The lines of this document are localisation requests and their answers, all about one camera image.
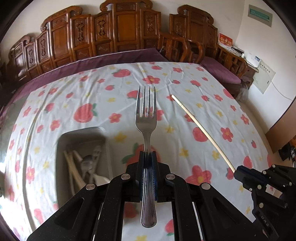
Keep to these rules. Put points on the floral strawberry tablecloth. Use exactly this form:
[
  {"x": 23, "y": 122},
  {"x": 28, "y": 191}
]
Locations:
[{"x": 103, "y": 99}]

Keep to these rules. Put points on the grey metal utensil tray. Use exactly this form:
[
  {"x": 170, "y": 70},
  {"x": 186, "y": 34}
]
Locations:
[{"x": 81, "y": 143}]

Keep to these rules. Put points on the purple seat cushion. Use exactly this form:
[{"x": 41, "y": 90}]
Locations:
[{"x": 217, "y": 70}]

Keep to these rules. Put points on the small steel spoon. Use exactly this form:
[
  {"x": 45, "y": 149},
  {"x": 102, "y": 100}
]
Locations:
[{"x": 86, "y": 167}]

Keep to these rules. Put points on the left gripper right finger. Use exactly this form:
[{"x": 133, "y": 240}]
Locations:
[{"x": 162, "y": 190}]

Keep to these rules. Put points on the wooden chopstick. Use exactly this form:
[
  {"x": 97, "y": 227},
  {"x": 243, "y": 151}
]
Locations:
[{"x": 213, "y": 142}]

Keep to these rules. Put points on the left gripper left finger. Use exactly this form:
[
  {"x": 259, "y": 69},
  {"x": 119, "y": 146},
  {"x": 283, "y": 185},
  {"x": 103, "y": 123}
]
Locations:
[{"x": 135, "y": 182}]

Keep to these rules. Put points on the steel fork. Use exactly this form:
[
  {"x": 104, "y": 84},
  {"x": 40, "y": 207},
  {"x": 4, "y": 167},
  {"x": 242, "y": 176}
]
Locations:
[{"x": 146, "y": 122}]

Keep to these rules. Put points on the white plastic ladle spoon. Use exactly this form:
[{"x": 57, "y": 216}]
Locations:
[{"x": 95, "y": 178}]

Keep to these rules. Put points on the red paper box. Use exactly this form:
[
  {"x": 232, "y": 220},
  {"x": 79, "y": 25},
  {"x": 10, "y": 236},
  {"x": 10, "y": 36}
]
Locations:
[{"x": 225, "y": 41}]

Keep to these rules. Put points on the carved wooden bench backrest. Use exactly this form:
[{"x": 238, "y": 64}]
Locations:
[{"x": 69, "y": 35}]

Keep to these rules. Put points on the green wall sign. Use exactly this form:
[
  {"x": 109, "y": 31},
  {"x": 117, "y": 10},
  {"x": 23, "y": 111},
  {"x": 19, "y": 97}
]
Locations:
[{"x": 260, "y": 15}]

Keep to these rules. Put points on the white wall panel box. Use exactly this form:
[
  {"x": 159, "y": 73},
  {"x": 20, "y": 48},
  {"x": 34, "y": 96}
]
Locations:
[{"x": 263, "y": 78}]

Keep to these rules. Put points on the wooden armchair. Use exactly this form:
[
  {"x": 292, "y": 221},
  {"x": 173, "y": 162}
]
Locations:
[{"x": 178, "y": 49}]

